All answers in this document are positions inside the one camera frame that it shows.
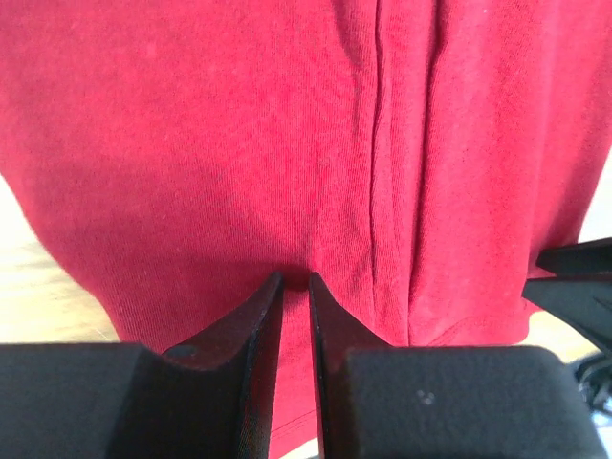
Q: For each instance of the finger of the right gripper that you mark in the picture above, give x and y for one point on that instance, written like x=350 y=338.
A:
x=581 y=301
x=593 y=257

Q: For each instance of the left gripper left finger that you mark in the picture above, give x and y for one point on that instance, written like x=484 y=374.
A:
x=210 y=396

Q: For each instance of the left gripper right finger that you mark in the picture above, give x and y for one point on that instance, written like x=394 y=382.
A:
x=377 y=400

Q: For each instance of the dark red t-shirt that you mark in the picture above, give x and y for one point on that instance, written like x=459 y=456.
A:
x=418 y=155

